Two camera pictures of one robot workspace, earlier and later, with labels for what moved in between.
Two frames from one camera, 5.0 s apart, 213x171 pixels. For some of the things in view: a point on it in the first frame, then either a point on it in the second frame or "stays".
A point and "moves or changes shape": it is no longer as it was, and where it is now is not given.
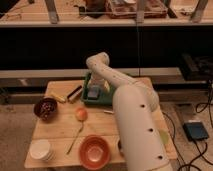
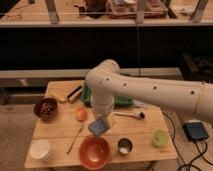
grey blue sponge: x=94 y=92 moves or changes shape
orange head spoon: x=81 y=114 stays
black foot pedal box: x=195 y=131 stays
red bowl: x=94 y=152 stays
